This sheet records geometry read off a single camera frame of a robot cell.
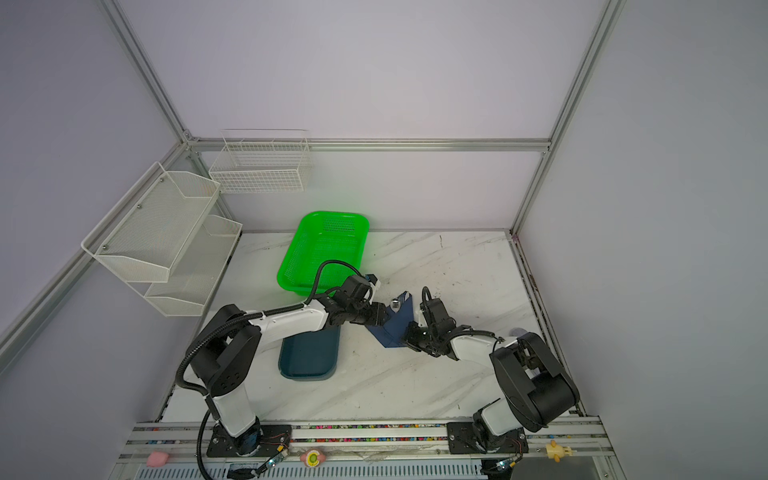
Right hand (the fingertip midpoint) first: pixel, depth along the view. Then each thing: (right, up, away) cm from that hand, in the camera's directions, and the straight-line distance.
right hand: (396, 338), depth 89 cm
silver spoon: (0, +8, +10) cm, 13 cm away
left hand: (-4, +6, +1) cm, 7 cm away
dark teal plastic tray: (-23, -3, -6) cm, 24 cm away
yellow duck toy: (+37, -21, -20) cm, 47 cm away
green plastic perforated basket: (-29, +33, +30) cm, 53 cm away
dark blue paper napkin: (-2, 0, +2) cm, 3 cm away
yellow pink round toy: (-19, -22, -21) cm, 36 cm away
